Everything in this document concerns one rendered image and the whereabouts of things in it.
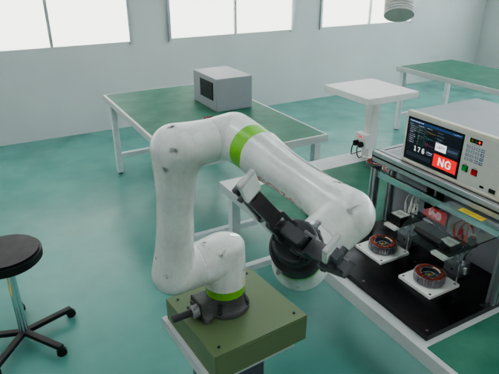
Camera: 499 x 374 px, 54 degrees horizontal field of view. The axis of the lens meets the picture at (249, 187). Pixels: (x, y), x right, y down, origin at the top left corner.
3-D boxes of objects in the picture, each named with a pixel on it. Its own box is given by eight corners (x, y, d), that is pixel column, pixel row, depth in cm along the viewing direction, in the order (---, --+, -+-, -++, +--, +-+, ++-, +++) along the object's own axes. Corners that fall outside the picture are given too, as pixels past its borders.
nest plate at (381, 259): (380, 265, 187) (381, 262, 187) (355, 247, 199) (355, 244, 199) (408, 254, 194) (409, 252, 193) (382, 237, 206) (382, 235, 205)
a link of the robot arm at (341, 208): (252, 184, 120) (231, 155, 113) (285, 153, 122) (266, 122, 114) (353, 265, 94) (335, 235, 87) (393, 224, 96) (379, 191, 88)
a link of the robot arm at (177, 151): (144, 281, 145) (139, 119, 116) (193, 264, 153) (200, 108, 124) (162, 311, 136) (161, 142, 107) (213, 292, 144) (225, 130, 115)
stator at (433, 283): (426, 292, 170) (428, 283, 169) (406, 274, 180) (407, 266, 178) (451, 284, 174) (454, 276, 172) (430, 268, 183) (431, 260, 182)
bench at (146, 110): (186, 268, 319) (179, 162, 287) (113, 171, 466) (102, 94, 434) (321, 228, 367) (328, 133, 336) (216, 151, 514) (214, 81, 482)
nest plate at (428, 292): (429, 300, 168) (430, 297, 168) (398, 277, 180) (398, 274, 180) (459, 287, 175) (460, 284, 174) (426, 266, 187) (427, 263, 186)
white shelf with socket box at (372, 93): (360, 182, 263) (369, 99, 244) (319, 159, 292) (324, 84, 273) (407, 170, 278) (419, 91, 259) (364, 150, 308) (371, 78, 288)
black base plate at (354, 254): (426, 341, 153) (427, 335, 152) (308, 246, 204) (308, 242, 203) (520, 296, 174) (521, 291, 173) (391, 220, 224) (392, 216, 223)
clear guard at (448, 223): (455, 268, 145) (459, 251, 142) (396, 232, 164) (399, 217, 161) (524, 240, 159) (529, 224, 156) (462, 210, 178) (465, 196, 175)
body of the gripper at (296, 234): (289, 213, 82) (286, 197, 73) (330, 244, 79) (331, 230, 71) (261, 247, 81) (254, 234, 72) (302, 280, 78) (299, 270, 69)
